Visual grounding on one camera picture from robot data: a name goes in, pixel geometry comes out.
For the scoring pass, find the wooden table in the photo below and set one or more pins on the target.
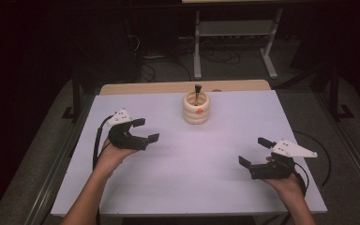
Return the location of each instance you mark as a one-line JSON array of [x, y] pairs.
[[156, 87]]

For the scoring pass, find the person's right hand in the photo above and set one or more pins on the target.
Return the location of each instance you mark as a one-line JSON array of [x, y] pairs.
[[286, 187]]

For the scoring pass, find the black makeup brush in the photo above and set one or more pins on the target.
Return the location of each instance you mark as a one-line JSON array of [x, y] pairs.
[[197, 90]]

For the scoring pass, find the cream ribbed brush holder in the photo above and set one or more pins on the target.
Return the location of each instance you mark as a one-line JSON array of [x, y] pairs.
[[196, 112]]

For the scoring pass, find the white metal stand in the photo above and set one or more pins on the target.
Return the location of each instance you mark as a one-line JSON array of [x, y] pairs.
[[236, 29]]

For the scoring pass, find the person's left hand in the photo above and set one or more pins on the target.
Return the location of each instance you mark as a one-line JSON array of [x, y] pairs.
[[112, 159]]

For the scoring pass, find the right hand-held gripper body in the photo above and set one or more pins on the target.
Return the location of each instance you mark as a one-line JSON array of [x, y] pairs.
[[272, 170]]

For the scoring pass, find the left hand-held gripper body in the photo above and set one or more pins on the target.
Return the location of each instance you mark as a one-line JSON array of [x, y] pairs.
[[125, 140]]

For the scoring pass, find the black metal stand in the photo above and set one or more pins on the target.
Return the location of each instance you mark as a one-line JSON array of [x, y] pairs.
[[76, 100], [335, 93]]

